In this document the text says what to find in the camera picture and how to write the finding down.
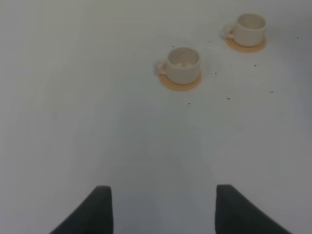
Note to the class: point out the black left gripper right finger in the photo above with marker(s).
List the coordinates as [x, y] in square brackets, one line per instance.
[235, 214]

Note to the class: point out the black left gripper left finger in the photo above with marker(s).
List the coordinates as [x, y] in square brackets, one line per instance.
[93, 216]

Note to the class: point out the orange coaster near left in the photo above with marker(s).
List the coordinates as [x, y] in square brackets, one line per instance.
[179, 87]

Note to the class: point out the orange coaster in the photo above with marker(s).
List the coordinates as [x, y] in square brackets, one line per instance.
[179, 87]
[232, 44]

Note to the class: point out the white teacup near left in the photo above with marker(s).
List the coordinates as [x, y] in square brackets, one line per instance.
[181, 66]

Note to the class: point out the white teacup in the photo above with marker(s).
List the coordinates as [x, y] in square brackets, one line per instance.
[181, 66]
[248, 30]

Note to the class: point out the orange coaster far centre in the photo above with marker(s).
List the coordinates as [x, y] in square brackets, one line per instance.
[232, 44]

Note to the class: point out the white teacup far centre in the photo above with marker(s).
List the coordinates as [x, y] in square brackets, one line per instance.
[248, 30]

